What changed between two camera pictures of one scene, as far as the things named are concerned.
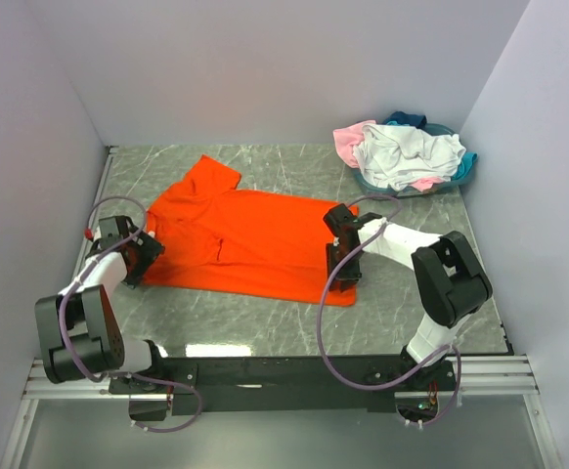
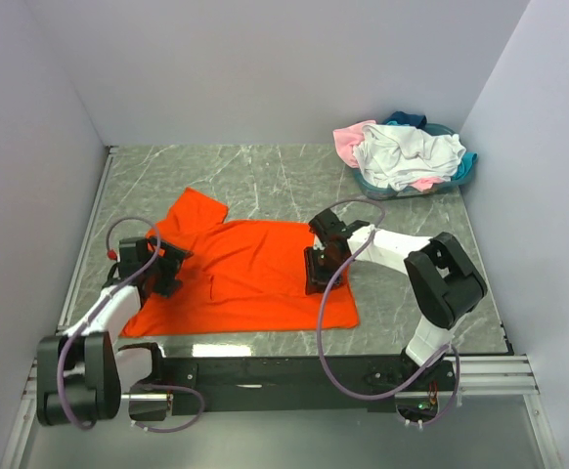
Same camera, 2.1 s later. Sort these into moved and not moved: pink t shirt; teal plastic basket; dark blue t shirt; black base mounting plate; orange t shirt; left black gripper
Moved: left black gripper; orange t shirt
Not moved: dark blue t shirt; teal plastic basket; pink t shirt; black base mounting plate
